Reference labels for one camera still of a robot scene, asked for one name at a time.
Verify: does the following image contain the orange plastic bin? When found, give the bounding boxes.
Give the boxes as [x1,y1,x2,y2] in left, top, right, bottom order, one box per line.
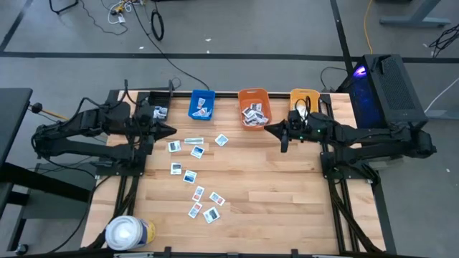
[237,87,273,131]

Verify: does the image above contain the desk with grey legs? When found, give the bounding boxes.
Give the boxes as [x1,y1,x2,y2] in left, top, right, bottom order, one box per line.
[374,0,453,28]

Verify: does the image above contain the blue plastic bin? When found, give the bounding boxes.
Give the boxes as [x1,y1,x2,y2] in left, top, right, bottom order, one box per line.
[188,89,217,121]

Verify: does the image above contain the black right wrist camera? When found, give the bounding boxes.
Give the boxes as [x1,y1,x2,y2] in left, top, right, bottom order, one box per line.
[288,110,302,130]

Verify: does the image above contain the black mesh basket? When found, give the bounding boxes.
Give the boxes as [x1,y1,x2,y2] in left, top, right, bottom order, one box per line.
[145,91,172,122]

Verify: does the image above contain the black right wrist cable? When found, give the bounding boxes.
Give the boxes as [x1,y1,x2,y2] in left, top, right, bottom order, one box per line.
[294,95,312,125]

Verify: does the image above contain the yellow floor cable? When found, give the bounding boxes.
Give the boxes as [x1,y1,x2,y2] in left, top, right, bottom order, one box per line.
[363,0,374,54]

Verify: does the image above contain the white cable bundle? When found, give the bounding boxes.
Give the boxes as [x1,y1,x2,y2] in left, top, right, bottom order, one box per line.
[107,0,144,25]

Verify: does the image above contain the white tub yellow label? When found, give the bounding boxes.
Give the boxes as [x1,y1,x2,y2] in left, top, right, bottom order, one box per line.
[105,215,156,251]

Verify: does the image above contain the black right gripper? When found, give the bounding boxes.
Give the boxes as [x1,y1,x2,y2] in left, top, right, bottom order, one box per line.
[264,110,315,153]

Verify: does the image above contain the black cable bundle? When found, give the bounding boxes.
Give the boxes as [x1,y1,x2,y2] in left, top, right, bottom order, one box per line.
[428,23,459,58]

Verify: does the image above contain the white floor cable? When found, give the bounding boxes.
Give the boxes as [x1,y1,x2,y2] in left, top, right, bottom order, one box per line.
[423,77,459,114]

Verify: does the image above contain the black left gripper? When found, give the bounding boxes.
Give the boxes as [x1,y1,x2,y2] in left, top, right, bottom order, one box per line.
[133,102,178,156]

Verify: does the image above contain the thin yellow cable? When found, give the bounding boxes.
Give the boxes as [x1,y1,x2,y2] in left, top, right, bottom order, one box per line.
[41,109,69,121]

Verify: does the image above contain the black desk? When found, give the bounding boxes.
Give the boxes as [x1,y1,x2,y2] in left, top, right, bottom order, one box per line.
[0,87,93,252]

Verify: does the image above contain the coiled black cable loop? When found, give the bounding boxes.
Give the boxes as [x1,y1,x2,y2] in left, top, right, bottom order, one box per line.
[150,9,166,42]

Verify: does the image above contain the yellow plastic bin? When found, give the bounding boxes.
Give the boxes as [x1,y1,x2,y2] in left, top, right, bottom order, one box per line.
[289,88,321,113]

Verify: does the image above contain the black computer tower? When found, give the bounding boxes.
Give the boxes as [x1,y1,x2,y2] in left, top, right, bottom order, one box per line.
[336,53,430,146]

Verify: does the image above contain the long black floor cable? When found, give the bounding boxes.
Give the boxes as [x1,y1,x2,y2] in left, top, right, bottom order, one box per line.
[131,0,212,91]

